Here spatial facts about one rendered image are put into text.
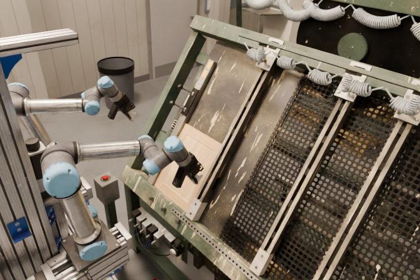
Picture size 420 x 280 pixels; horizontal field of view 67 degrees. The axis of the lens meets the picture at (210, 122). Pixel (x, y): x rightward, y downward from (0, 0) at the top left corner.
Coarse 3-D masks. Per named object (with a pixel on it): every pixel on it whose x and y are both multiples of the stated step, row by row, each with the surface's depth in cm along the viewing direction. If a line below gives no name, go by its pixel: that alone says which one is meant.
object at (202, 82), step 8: (208, 72) 216; (200, 80) 218; (208, 80) 219; (200, 88) 216; (192, 104) 217; (184, 120) 217; (176, 128) 219; (176, 136) 218; (152, 176) 221; (152, 184) 220
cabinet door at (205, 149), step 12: (180, 132) 219; (192, 132) 213; (192, 144) 211; (204, 144) 206; (216, 144) 201; (204, 156) 204; (168, 168) 217; (204, 168) 202; (156, 180) 221; (168, 180) 216; (168, 192) 213; (180, 192) 208; (192, 192) 203; (180, 204) 205
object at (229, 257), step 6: (174, 210) 202; (180, 216) 199; (186, 222) 195; (192, 228) 192; (198, 228) 190; (198, 234) 189; (204, 234) 187; (204, 240) 186; (210, 240) 184; (216, 246) 181; (222, 252) 178; (228, 258) 176; (234, 264) 173; (240, 264) 171; (240, 270) 170; (246, 270) 169; (252, 276) 166
